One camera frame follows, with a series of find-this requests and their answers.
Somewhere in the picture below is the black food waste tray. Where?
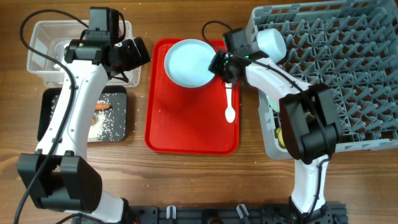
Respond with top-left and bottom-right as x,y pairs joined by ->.
37,86 -> 127,142

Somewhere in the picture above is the green bowl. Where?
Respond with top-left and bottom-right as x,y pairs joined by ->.
267,95 -> 280,113

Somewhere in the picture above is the light blue bowl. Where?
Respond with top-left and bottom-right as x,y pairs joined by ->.
257,28 -> 287,63

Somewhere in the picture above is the clear plastic waste bin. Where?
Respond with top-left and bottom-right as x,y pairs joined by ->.
26,20 -> 142,88

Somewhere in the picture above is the grey dishwasher rack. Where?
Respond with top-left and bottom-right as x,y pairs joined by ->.
246,0 -> 397,152

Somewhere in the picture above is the red serving tray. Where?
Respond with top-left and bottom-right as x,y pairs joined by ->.
144,38 -> 239,156

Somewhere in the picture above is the yellow cup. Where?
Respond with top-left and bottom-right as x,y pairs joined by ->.
275,127 -> 286,149

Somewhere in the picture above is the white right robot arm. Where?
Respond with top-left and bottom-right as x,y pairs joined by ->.
209,28 -> 342,223

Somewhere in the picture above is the white plastic spoon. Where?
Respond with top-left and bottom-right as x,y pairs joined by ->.
224,83 -> 236,123

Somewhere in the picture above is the large light blue plate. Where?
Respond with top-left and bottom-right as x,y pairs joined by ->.
164,39 -> 216,88

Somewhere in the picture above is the brown food scrap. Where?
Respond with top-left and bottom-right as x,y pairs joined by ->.
91,116 -> 99,126

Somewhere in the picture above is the white rice pile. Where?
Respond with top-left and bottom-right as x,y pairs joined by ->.
49,93 -> 127,142

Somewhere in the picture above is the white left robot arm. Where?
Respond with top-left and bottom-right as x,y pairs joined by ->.
17,7 -> 150,223

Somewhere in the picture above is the orange carrot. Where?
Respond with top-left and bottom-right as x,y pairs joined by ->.
95,103 -> 111,111

